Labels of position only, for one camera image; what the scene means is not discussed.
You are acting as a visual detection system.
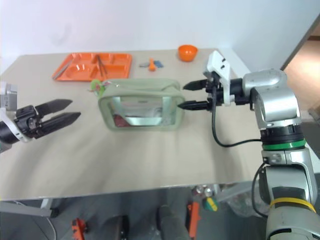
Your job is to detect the small orange clamp tool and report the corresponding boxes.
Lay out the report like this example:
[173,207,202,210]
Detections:
[71,217,89,240]

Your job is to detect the green yellow round object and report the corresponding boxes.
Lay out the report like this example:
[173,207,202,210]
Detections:
[202,196,218,213]

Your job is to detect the green zip pouch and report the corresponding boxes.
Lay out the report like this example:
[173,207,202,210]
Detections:
[97,77,186,133]

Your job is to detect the orange compartment tray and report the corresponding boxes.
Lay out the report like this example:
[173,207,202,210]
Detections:
[51,52,133,83]

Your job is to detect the dark chopsticks pair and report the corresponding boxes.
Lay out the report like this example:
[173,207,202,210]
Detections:
[96,54,108,76]

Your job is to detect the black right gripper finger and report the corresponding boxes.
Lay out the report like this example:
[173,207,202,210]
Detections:
[178,100,210,111]
[182,79,208,92]

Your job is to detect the orange hand tool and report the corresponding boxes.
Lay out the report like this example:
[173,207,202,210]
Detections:
[186,201,202,239]

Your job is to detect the orange plastic bowl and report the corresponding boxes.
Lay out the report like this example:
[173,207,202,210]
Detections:
[177,44,199,62]

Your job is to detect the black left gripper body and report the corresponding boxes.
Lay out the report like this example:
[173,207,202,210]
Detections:
[13,105,45,140]

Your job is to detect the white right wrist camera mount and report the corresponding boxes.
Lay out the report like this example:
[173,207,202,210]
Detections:
[202,50,238,108]

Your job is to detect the grey table frame leg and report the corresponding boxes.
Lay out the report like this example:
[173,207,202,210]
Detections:
[0,198,60,219]

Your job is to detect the clear plastic bag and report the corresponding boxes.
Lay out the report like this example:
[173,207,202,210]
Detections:
[221,182,270,219]

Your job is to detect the brown wooden door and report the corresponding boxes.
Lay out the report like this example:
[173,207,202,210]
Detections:
[279,14,320,112]

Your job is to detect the silver drink cans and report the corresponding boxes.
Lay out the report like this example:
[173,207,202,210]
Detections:
[191,184,216,199]

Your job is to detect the green plush keychain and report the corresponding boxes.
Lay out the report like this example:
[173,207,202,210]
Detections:
[86,79,113,98]

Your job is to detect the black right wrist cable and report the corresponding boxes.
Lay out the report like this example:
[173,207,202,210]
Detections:
[211,74,264,148]

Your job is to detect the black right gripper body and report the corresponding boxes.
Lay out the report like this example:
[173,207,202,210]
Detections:
[204,71,226,112]

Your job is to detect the silver metal utensil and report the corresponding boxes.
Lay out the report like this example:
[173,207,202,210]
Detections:
[52,60,74,80]

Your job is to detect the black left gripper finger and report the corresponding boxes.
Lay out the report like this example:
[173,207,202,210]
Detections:
[34,98,74,116]
[39,111,82,136]

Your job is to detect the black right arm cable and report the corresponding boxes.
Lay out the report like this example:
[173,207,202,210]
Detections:
[250,162,272,219]

